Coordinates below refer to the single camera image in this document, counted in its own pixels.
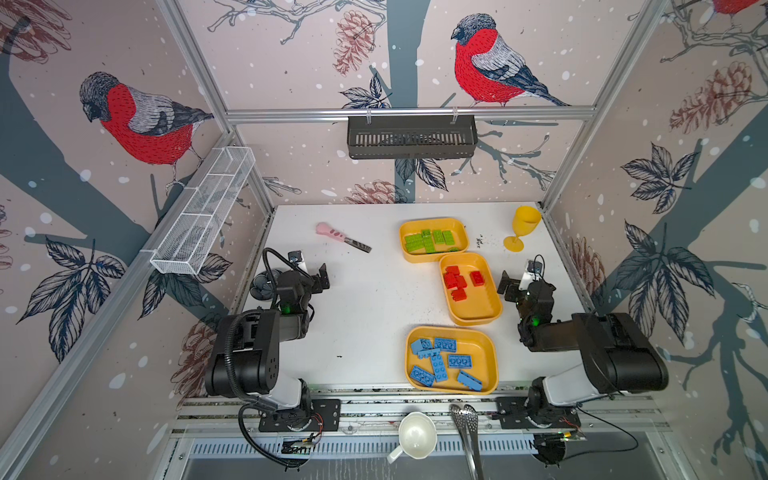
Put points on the black wire wall basket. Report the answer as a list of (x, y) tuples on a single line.
[(411, 137)]

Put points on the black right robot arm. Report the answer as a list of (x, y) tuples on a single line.
[(616, 358)]

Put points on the yellow tray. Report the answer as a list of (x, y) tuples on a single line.
[(470, 342), (443, 224), (483, 304)]

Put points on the blue brick bottom vertical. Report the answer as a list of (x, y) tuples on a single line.
[(428, 353)]

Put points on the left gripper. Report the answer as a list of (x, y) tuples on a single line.
[(313, 280)]

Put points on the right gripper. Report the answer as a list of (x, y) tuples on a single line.
[(514, 287)]

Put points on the white measuring cup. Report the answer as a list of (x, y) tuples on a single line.
[(417, 438)]

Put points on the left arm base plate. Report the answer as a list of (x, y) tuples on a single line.
[(320, 415)]

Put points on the blue brick horizontal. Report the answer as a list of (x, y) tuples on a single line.
[(421, 376)]

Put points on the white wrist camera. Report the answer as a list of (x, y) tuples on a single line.
[(296, 258), (532, 272)]

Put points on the yellow plastic goblet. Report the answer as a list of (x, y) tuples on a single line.
[(525, 221)]

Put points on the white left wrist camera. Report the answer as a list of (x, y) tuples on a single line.
[(296, 258)]

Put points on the yellow tray near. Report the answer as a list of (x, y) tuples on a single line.
[(470, 342)]

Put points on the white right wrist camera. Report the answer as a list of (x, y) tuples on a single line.
[(532, 272)]

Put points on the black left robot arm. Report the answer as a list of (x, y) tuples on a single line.
[(244, 363)]

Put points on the blue roof-shaped brick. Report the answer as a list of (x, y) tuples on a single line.
[(420, 344)]

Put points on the yellow tray middle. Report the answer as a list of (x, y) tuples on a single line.
[(483, 304)]

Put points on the white mesh wall shelf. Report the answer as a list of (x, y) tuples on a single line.
[(193, 233)]

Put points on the yellow tray far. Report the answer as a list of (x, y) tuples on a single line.
[(443, 224)]

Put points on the green brick top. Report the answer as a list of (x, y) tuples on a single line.
[(428, 244)]

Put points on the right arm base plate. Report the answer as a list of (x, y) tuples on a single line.
[(516, 412)]

